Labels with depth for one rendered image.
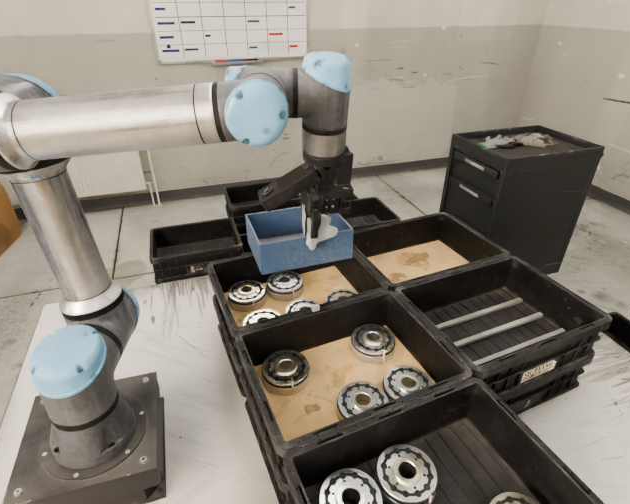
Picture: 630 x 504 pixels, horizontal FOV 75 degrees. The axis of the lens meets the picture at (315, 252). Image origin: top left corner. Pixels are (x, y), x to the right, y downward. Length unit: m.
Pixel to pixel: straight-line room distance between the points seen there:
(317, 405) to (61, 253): 0.56
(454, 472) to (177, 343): 0.79
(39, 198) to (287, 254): 0.43
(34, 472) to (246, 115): 0.75
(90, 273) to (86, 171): 2.92
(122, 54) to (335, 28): 1.67
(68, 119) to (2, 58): 3.19
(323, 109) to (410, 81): 3.60
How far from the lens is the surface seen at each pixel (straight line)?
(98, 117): 0.59
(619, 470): 1.17
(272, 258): 0.83
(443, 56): 4.40
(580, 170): 2.57
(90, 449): 0.92
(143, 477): 0.94
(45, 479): 0.98
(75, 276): 0.87
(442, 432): 0.91
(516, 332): 1.17
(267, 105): 0.52
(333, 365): 0.98
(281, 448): 0.74
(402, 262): 1.34
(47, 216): 0.82
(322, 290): 1.19
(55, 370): 0.82
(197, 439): 1.05
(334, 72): 0.66
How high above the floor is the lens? 1.54
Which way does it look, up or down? 32 degrees down
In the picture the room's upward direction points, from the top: straight up
